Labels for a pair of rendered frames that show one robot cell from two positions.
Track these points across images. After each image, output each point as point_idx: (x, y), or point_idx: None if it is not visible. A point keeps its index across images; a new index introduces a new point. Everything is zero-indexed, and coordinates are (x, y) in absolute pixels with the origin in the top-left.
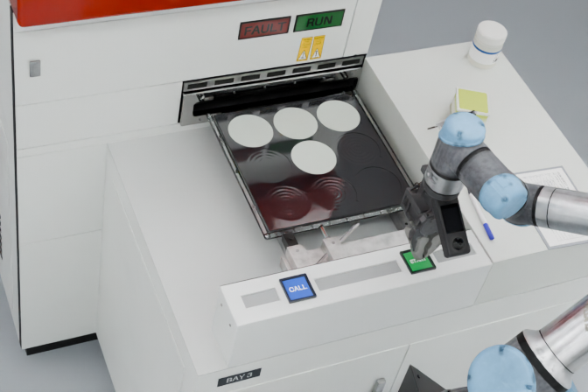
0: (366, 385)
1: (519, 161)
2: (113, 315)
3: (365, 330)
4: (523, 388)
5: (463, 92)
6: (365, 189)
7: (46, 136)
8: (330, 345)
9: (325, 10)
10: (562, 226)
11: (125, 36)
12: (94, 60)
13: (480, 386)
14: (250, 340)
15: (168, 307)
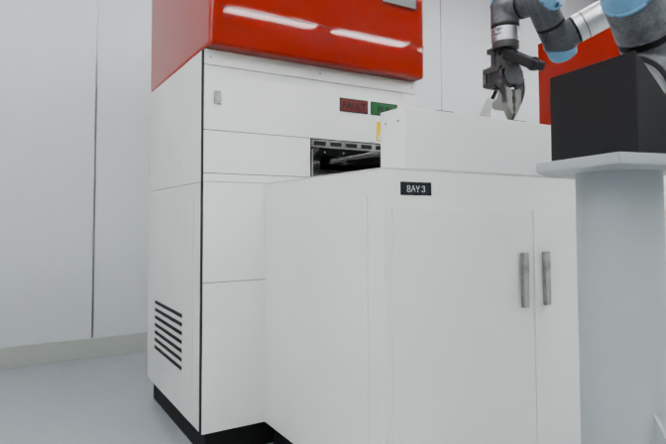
0: (514, 259)
1: None
2: (283, 342)
3: (497, 168)
4: None
5: None
6: None
7: (224, 165)
8: (476, 176)
9: (386, 102)
10: (596, 16)
11: (273, 87)
12: (255, 102)
13: None
14: (417, 134)
15: (340, 179)
